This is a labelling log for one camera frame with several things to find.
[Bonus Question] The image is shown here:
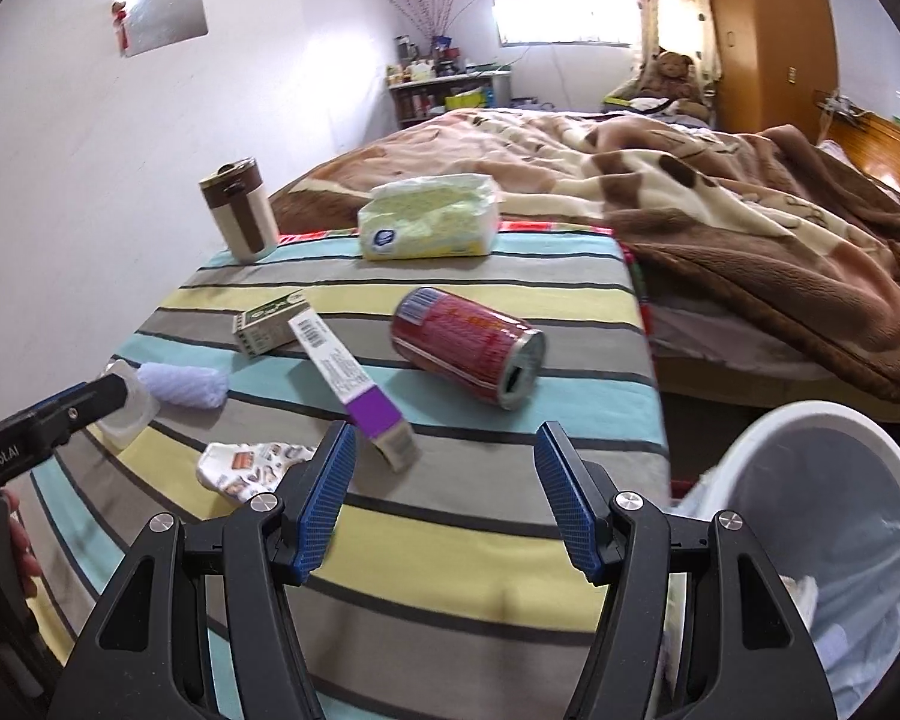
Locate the white purple carton box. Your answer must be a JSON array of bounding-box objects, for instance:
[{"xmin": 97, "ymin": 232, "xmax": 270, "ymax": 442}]
[{"xmin": 289, "ymin": 313, "xmax": 421, "ymax": 473}]

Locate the wooden wardrobe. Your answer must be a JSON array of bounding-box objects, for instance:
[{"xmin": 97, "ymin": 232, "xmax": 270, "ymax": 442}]
[{"xmin": 697, "ymin": 0, "xmax": 841, "ymax": 132}]

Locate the grey bed sheet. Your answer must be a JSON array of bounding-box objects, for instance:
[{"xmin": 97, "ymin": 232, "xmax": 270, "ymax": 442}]
[{"xmin": 645, "ymin": 292, "xmax": 833, "ymax": 391}]

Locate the red drink can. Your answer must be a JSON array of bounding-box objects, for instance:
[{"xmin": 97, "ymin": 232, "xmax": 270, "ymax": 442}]
[{"xmin": 390, "ymin": 286, "xmax": 548, "ymax": 412}]

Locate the silver foil wall sheet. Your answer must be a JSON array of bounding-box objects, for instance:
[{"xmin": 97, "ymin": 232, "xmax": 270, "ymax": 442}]
[{"xmin": 112, "ymin": 0, "xmax": 209, "ymax": 57}]

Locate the small green white box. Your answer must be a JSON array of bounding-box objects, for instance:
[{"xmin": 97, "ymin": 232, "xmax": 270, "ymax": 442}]
[{"xmin": 232, "ymin": 292, "xmax": 316, "ymax": 356}]

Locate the white round waste bin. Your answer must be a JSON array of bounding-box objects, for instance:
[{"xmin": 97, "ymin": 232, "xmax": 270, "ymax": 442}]
[{"xmin": 671, "ymin": 401, "xmax": 900, "ymax": 720}]

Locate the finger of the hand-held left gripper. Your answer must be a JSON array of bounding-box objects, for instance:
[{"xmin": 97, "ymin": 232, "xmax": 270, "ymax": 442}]
[{"xmin": 22, "ymin": 373, "xmax": 130, "ymax": 442}]

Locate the yellow tissue pack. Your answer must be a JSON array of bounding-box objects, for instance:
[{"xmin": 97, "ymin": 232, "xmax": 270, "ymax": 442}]
[{"xmin": 358, "ymin": 174, "xmax": 502, "ymax": 262}]

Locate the person's left hand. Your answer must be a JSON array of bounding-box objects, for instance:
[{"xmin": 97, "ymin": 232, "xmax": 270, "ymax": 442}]
[{"xmin": 4, "ymin": 491, "xmax": 42, "ymax": 601}]

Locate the wall shelf with power strip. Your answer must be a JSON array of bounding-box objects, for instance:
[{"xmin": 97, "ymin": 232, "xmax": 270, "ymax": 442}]
[{"xmin": 814, "ymin": 90, "xmax": 867, "ymax": 122}]

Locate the wooden headboard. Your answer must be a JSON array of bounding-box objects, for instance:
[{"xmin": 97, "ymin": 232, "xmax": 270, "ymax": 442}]
[{"xmin": 825, "ymin": 112, "xmax": 900, "ymax": 211}]

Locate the printed paper wrapper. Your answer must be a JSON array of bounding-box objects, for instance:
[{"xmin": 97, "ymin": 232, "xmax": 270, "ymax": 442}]
[{"xmin": 197, "ymin": 441, "xmax": 317, "ymax": 507}]

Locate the cluttered storage shelf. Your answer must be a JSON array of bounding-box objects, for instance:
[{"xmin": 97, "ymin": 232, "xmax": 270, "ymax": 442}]
[{"xmin": 386, "ymin": 67, "xmax": 515, "ymax": 128}]

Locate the clear plastic container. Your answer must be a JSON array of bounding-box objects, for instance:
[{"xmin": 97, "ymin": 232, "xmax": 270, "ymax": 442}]
[{"xmin": 97, "ymin": 360, "xmax": 161, "ymax": 455}]

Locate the brown printed blanket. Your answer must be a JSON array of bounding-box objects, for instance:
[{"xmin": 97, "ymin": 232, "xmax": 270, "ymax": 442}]
[{"xmin": 270, "ymin": 109, "xmax": 900, "ymax": 425}]

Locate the white foam net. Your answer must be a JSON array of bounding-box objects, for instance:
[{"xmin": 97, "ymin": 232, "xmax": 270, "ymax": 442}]
[
  {"xmin": 136, "ymin": 362, "xmax": 227, "ymax": 411},
  {"xmin": 776, "ymin": 574, "xmax": 822, "ymax": 616}
]

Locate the translucent bin liner bag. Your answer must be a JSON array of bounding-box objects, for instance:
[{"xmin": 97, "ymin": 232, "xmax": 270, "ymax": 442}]
[{"xmin": 675, "ymin": 435, "xmax": 900, "ymax": 720}]

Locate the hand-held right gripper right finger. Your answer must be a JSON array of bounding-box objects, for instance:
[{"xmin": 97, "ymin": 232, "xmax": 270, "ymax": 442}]
[{"xmin": 534, "ymin": 421, "xmax": 833, "ymax": 720}]

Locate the brown teddy bear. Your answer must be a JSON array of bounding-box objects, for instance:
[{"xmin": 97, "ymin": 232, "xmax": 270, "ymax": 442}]
[{"xmin": 637, "ymin": 51, "xmax": 710, "ymax": 121}]

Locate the striped table cloth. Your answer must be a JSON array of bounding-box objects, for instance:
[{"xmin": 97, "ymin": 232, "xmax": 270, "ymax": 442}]
[{"xmin": 26, "ymin": 229, "xmax": 672, "ymax": 720}]

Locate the patterned curtain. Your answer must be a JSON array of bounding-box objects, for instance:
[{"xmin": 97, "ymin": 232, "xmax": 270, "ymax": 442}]
[{"xmin": 624, "ymin": 0, "xmax": 721, "ymax": 102}]

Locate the dried branches bouquet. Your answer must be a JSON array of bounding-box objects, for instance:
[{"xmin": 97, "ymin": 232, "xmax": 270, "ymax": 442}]
[{"xmin": 390, "ymin": 0, "xmax": 488, "ymax": 42}]

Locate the window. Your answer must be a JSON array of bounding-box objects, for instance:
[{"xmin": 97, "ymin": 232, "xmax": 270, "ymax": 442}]
[{"xmin": 491, "ymin": 0, "xmax": 638, "ymax": 47}]

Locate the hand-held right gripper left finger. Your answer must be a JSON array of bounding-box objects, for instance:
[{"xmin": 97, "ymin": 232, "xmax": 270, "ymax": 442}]
[{"xmin": 67, "ymin": 420, "xmax": 359, "ymax": 720}]

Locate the brown cream thermos cup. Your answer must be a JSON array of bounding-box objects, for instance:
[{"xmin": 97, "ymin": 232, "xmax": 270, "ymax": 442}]
[{"xmin": 199, "ymin": 157, "xmax": 280, "ymax": 265}]

